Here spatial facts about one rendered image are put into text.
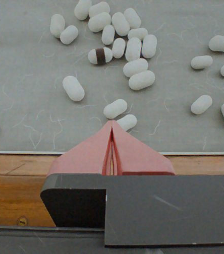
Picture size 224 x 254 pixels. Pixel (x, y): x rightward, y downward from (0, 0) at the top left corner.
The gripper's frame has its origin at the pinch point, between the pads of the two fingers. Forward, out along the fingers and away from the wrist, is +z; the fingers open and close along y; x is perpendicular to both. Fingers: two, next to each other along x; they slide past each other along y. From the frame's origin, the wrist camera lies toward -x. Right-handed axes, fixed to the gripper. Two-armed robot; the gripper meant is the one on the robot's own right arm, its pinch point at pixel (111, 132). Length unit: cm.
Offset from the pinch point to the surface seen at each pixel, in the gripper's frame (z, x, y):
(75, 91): 8.6, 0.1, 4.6
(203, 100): 8.2, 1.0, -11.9
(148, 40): 15.0, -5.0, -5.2
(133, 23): 17.9, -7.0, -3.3
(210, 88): 11.3, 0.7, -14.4
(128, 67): 11.6, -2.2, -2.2
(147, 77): 10.2, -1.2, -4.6
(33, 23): 20.5, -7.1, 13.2
